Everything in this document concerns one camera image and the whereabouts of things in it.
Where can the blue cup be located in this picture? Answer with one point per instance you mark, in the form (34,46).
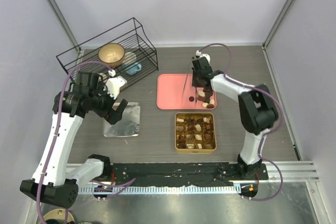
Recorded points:
(132,68)

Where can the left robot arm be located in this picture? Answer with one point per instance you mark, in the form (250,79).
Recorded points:
(51,183)

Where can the silver box lid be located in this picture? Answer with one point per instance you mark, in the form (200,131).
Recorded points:
(128,126)

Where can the pink tray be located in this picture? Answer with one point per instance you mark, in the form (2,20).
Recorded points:
(169,92)

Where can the gold chocolate box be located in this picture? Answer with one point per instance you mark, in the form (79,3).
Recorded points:
(195,133)

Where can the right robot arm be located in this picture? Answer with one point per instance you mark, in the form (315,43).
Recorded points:
(257,110)

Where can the white cable duct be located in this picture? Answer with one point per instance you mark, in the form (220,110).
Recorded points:
(93,189)

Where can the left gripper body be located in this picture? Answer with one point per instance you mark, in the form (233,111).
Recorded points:
(102,104)

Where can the black wire rack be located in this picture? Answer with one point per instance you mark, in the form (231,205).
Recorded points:
(124,47)

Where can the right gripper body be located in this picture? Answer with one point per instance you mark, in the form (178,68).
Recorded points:
(195,78)

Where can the metal tongs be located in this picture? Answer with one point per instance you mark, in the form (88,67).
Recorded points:
(189,76)

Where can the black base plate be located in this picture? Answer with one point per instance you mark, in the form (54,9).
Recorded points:
(205,174)

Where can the round object bottom left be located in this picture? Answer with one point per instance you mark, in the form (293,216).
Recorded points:
(58,216)

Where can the gold bowl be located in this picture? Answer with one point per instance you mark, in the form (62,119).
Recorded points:
(112,54)

